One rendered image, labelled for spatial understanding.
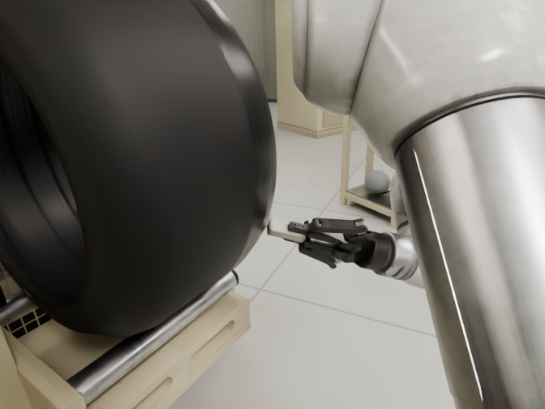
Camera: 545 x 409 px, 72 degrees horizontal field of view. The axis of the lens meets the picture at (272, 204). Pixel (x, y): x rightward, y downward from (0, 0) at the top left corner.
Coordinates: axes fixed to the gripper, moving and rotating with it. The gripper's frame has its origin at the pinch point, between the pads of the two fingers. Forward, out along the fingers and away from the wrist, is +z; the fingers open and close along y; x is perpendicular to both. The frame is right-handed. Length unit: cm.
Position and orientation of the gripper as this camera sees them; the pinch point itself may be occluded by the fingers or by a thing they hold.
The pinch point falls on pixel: (285, 230)
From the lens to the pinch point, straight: 67.3
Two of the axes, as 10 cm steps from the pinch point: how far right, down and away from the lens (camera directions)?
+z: -9.2, -2.3, -3.1
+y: -3.8, 6.9, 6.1
